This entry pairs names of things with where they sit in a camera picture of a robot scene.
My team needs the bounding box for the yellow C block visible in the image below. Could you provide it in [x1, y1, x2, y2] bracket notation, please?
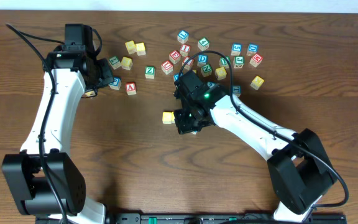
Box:
[162, 111, 173, 124]

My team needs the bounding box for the yellow O block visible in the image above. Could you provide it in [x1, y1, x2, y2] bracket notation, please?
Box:
[171, 111, 175, 124]

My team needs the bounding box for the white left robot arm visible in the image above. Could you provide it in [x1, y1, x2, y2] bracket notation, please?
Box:
[2, 52, 114, 223]

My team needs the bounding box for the yellow K block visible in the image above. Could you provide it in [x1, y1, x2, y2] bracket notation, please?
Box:
[83, 90, 98, 98]

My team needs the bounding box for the blue P block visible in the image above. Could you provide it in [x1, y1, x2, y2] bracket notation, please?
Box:
[109, 77, 122, 90]

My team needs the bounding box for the yellow block near gripper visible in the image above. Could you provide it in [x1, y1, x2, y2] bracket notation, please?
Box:
[121, 57, 133, 70]

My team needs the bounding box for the blue 2 block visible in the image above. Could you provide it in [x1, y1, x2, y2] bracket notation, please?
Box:
[207, 82, 215, 88]

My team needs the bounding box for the red A block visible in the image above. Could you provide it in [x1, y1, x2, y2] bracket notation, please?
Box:
[126, 82, 137, 95]

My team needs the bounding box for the yellow W block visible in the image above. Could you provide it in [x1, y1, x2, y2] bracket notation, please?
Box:
[125, 40, 136, 54]

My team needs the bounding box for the blue H block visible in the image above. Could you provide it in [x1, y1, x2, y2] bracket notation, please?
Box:
[173, 73, 179, 81]

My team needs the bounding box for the green N block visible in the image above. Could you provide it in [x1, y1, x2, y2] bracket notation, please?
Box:
[201, 63, 213, 77]

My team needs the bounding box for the blue T block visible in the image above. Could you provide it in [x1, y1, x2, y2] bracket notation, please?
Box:
[232, 85, 242, 97]

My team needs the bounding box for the yellow G block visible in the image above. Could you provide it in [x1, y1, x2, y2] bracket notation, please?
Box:
[215, 67, 227, 80]

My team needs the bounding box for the yellow S block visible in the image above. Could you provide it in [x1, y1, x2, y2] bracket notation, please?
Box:
[135, 42, 146, 56]

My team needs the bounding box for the green Z block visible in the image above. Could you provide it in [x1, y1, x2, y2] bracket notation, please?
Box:
[145, 66, 155, 79]

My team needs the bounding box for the red I block lower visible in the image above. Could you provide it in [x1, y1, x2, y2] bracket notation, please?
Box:
[182, 56, 195, 70]

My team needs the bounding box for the red i block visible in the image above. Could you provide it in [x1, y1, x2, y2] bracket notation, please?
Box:
[180, 44, 191, 57]
[182, 56, 195, 70]

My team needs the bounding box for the blue d block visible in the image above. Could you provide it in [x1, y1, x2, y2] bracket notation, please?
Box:
[246, 44, 259, 56]
[197, 54, 208, 67]

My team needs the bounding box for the red U block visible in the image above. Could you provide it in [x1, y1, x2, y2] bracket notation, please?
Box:
[161, 60, 173, 75]

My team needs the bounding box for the green B block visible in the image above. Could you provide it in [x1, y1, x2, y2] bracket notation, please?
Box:
[219, 56, 230, 68]

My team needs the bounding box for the red E block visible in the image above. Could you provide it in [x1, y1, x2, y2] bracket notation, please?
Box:
[169, 50, 181, 64]

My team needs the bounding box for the green J block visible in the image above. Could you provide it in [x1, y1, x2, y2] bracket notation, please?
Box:
[233, 56, 244, 68]

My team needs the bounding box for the red I block upper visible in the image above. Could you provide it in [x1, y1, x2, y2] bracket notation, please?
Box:
[180, 44, 191, 57]

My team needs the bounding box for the yellow block far right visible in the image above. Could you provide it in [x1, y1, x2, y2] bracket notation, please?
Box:
[250, 75, 265, 90]

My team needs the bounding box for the green 4 block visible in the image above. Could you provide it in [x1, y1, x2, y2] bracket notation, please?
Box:
[198, 37, 210, 51]

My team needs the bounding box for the blue 5 block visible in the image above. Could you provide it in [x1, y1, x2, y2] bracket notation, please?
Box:
[231, 43, 242, 56]

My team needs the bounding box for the red M block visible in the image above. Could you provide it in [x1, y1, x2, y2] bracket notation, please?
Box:
[249, 54, 264, 68]

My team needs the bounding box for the blue D block right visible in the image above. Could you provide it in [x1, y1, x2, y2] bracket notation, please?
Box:
[246, 44, 259, 56]

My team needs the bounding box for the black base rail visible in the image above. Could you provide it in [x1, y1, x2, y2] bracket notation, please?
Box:
[104, 211, 347, 224]

